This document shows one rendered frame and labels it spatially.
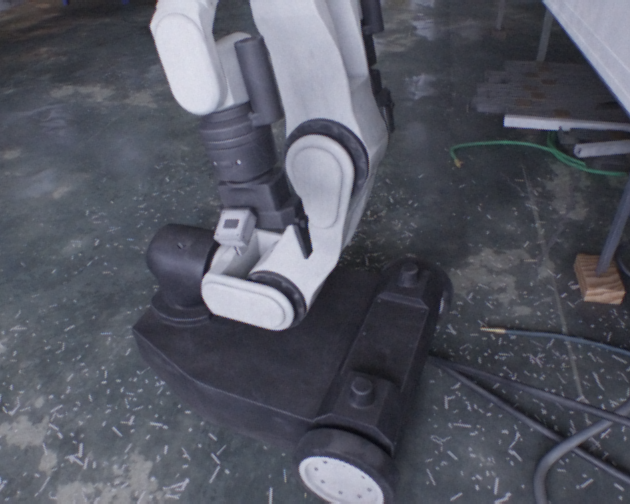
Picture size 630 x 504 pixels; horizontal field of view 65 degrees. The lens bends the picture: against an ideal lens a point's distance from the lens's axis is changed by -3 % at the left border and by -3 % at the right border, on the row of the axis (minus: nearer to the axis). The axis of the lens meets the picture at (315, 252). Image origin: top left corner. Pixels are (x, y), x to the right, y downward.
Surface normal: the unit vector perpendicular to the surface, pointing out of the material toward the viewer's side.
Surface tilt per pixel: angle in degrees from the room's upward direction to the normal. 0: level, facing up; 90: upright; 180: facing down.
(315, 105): 90
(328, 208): 90
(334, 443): 12
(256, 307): 90
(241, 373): 0
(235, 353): 0
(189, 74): 90
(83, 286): 0
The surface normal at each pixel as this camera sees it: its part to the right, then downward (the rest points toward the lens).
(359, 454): 0.25, -0.68
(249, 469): -0.04, -0.80
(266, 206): -0.37, 0.57
